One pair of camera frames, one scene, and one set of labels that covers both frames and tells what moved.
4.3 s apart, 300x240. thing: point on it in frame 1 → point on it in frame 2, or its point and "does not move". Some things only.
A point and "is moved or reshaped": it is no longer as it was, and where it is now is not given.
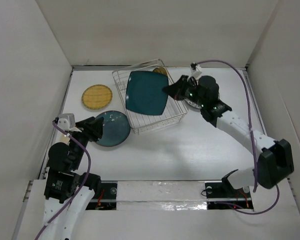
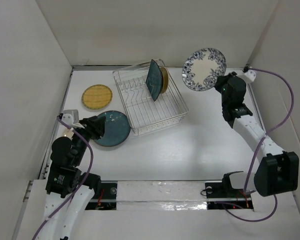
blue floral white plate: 192,104 → 202,68
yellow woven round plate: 96,97 does not move
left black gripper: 91,127 does not move
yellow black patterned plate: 161,70 → 165,79
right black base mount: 222,195 does not move
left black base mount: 108,199 does not move
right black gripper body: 190,91 → 220,86
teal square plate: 144,92 is moved or reshaped
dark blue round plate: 116,128 does not move
